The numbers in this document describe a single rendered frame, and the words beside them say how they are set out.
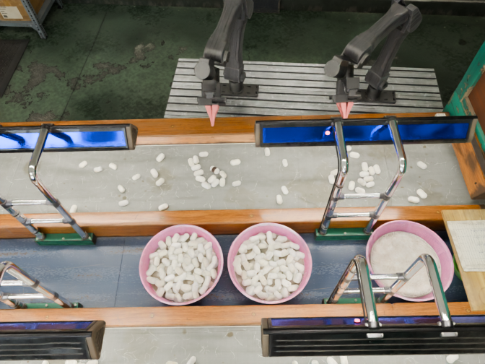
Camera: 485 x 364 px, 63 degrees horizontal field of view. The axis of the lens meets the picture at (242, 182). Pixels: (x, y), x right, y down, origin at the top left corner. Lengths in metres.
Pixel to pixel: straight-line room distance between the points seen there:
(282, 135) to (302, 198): 0.35
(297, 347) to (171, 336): 0.48
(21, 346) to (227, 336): 0.55
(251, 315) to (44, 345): 0.56
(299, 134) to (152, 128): 0.67
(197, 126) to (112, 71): 1.60
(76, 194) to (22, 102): 1.66
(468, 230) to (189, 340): 0.94
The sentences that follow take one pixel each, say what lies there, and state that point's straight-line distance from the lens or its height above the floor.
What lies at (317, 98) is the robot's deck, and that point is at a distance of 1.81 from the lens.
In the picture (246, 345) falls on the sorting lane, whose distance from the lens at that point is 1.24.
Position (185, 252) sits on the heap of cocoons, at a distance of 1.35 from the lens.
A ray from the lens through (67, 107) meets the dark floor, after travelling 2.95.
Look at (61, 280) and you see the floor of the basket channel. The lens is 1.50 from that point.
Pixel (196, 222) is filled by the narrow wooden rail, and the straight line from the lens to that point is 1.35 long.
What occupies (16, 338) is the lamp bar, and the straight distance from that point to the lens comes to 1.00.
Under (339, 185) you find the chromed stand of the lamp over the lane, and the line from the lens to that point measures 1.11.
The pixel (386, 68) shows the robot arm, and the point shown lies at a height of 0.86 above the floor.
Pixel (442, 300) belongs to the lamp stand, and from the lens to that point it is 0.96.
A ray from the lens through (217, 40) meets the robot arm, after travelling 1.47.
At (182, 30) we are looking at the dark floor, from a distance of 3.30.
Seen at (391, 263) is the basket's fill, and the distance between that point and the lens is 1.38.
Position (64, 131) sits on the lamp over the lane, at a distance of 1.23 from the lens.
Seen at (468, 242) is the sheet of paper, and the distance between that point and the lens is 1.46.
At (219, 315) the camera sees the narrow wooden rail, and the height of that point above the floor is 0.76.
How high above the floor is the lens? 1.96
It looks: 58 degrees down
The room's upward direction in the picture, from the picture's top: 3 degrees counter-clockwise
